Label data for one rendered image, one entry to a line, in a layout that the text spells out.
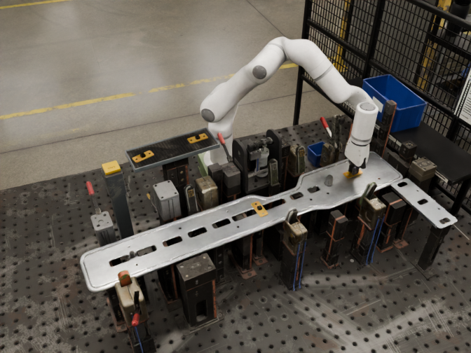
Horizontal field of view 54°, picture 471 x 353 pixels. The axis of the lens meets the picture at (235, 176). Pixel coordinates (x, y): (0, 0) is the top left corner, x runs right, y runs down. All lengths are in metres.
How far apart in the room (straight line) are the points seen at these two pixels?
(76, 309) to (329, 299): 1.03
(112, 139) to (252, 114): 1.26
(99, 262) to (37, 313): 0.43
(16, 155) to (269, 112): 2.18
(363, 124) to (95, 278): 1.15
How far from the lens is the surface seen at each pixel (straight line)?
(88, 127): 4.24
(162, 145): 1.94
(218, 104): 2.06
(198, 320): 1.85
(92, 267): 1.74
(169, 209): 1.81
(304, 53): 1.79
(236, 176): 1.91
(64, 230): 2.33
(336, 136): 2.09
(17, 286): 2.19
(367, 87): 2.44
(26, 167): 3.96
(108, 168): 1.87
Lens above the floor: 2.32
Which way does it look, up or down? 41 degrees down
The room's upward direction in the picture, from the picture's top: straight up
